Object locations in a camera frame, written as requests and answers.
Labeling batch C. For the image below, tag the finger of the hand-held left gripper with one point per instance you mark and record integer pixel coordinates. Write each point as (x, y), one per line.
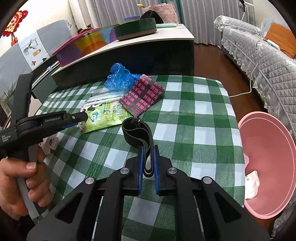
(78, 117)
(68, 126)

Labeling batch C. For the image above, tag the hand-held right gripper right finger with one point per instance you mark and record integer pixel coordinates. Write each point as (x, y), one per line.
(157, 171)

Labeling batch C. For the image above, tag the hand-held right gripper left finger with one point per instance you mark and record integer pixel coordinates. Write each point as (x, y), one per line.
(139, 171)

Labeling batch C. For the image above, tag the red and white packet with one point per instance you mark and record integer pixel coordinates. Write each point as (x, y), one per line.
(50, 142)

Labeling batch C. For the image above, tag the green printed packet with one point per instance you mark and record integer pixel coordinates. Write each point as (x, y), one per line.
(104, 115)

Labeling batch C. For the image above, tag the clear plastic bag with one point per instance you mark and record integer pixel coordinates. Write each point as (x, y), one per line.
(101, 96)

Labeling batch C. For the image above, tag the black elastic band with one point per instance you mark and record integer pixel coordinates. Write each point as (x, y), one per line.
(129, 132)

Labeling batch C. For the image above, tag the blue plastic bag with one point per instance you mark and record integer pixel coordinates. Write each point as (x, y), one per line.
(120, 78)

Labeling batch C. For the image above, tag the black pink printed packet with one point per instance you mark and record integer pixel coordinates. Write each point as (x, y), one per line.
(141, 95)

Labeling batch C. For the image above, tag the pink plastic basin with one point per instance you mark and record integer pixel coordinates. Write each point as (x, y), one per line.
(272, 139)

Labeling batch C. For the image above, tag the person's left hand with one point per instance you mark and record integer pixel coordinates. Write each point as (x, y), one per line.
(13, 185)

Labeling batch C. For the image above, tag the green potted plant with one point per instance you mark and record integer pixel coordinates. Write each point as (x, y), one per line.
(7, 95)

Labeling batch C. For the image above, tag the green checked tablecloth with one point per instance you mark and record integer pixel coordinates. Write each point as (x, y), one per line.
(185, 139)

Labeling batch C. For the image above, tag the white rod blue fitting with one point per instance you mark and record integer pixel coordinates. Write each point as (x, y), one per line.
(49, 68)

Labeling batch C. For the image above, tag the colourful tin box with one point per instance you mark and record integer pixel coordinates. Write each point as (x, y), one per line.
(87, 44)

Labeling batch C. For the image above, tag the grey television cover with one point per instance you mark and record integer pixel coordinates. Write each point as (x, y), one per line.
(53, 34)

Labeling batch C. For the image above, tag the brown teapot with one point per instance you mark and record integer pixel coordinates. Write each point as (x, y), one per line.
(83, 30)

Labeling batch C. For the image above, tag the dry twig decoration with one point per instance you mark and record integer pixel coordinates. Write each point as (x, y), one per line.
(70, 24)

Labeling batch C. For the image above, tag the red knot ornament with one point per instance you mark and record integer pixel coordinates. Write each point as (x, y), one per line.
(16, 23)

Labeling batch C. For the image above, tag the white standing air conditioner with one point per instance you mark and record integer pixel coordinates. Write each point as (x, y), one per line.
(78, 14)

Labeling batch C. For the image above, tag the dark green round box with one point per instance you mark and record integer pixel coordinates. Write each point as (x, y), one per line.
(136, 27)

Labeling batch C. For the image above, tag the stack of colourful bowls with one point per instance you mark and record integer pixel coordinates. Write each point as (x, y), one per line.
(131, 19)

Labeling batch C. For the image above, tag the grey curtain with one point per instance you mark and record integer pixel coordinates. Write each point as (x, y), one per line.
(111, 9)
(208, 20)

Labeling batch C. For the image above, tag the white top coffee table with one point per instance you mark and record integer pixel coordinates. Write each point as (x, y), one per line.
(161, 34)

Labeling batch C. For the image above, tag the black hat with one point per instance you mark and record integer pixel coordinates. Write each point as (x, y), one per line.
(151, 16)

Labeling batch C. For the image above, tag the mint green tray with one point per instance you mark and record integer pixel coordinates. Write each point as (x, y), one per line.
(168, 25)

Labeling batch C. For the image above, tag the pink fabric basket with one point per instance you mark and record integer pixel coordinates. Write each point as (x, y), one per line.
(166, 12)

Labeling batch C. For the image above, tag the teal curtain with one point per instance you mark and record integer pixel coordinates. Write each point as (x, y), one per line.
(177, 11)

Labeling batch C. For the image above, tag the grey quilted sofa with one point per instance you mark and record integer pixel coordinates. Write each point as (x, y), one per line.
(272, 69)

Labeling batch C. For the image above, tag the white power adapter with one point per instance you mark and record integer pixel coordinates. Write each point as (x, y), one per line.
(272, 43)

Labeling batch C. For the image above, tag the orange cushion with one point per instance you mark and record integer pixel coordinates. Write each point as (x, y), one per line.
(279, 37)

